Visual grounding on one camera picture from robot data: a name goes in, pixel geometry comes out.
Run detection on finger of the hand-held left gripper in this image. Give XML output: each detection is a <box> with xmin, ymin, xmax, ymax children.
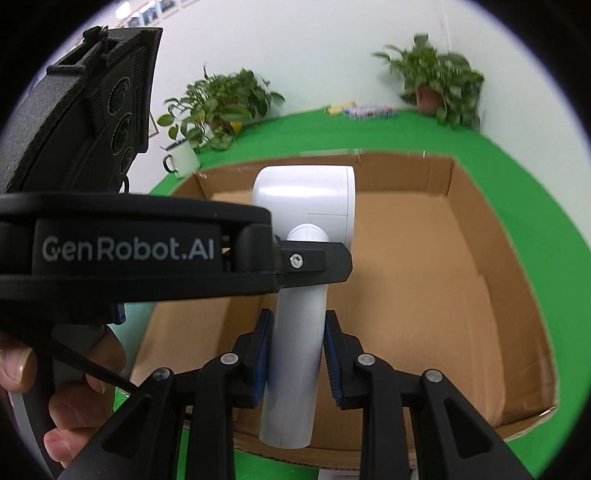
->
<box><xmin>276</xmin><ymin>234</ymin><xmax>354</xmax><ymax>294</ymax></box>

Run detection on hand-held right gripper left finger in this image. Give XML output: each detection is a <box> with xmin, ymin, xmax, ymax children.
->
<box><xmin>58</xmin><ymin>308</ymin><xmax>276</xmax><ymax>480</ymax></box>

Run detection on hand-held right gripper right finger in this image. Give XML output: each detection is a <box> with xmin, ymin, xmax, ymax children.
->
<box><xmin>323</xmin><ymin>310</ymin><xmax>534</xmax><ymax>480</ymax></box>

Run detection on white handheld appliance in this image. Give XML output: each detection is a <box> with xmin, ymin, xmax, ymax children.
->
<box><xmin>252</xmin><ymin>165</ymin><xmax>356</xmax><ymax>449</ymax></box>

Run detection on shallow cardboard box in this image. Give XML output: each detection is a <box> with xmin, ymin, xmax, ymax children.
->
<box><xmin>131</xmin><ymin>150</ymin><xmax>561</xmax><ymax>472</ymax></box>

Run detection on person's left hand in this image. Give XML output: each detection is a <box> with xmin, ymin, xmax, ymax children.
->
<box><xmin>0</xmin><ymin>325</ymin><xmax>127</xmax><ymax>467</ymax></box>

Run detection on white enamel mug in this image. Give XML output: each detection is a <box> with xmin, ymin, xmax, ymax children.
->
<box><xmin>161</xmin><ymin>141</ymin><xmax>200</xmax><ymax>178</ymax></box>

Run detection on small colourful packets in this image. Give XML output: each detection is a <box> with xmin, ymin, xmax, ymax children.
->
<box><xmin>328</xmin><ymin>104</ymin><xmax>398</xmax><ymax>121</ymax></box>

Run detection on bushy potted plant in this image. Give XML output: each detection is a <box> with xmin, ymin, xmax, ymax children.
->
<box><xmin>157</xmin><ymin>67</ymin><xmax>286</xmax><ymax>153</ymax></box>

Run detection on potted plant in brown pot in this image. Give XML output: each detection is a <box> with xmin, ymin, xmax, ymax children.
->
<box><xmin>373</xmin><ymin>34</ymin><xmax>485</xmax><ymax>130</ymax></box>

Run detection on black cable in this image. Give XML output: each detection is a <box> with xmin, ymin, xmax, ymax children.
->
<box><xmin>51</xmin><ymin>339</ymin><xmax>139</xmax><ymax>398</ymax></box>

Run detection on wall photo strip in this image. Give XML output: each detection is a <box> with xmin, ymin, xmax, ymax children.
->
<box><xmin>117</xmin><ymin>0</ymin><xmax>197</xmax><ymax>28</ymax></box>

